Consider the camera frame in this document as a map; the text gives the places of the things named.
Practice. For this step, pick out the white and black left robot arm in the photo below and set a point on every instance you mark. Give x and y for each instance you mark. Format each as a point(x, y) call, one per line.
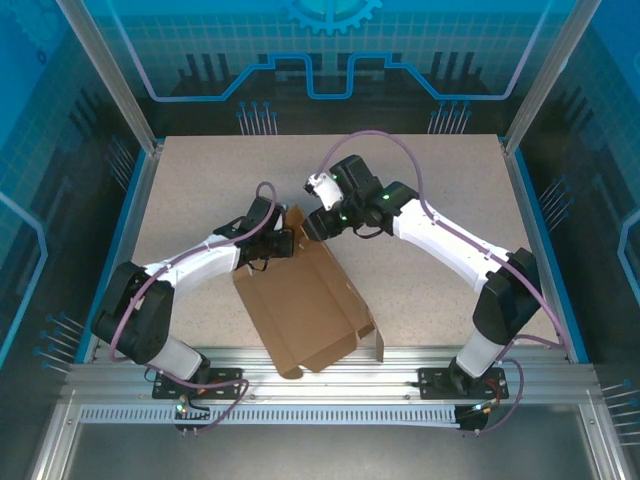
point(210, 260)

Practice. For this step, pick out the aluminium corner post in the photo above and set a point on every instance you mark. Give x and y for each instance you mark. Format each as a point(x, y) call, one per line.
point(122, 85)
point(540, 85)

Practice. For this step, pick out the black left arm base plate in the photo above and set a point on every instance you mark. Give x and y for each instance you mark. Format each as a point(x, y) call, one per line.
point(230, 382)

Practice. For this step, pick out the blue aluminium table side rail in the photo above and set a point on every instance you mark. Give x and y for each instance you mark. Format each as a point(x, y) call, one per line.
point(122, 250)
point(542, 235)

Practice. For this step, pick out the long aluminium frame rail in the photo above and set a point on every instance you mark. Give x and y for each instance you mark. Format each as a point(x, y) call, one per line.
point(400, 385)

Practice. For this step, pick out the grey metal shelf plate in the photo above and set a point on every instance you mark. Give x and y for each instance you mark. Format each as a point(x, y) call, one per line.
point(325, 455)

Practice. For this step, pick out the slanted aluminium frame bar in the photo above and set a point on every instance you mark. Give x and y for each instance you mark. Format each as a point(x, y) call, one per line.
point(56, 450)
point(606, 450)

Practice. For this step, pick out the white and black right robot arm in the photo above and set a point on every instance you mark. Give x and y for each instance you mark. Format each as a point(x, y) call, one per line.
point(450, 245)

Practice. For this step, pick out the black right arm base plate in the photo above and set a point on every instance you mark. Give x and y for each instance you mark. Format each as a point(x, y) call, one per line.
point(430, 381)

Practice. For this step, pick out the brown cardboard paper box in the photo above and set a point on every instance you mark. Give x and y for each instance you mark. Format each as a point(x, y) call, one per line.
point(300, 310)

